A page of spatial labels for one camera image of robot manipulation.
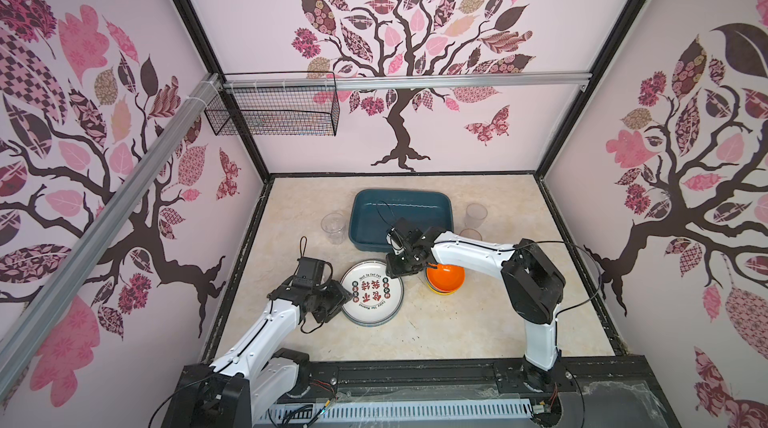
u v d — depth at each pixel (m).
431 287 0.82
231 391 0.39
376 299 0.85
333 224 1.00
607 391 0.73
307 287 0.66
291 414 0.72
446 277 0.85
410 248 0.69
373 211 1.04
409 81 0.92
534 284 0.49
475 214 1.02
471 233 0.96
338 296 0.75
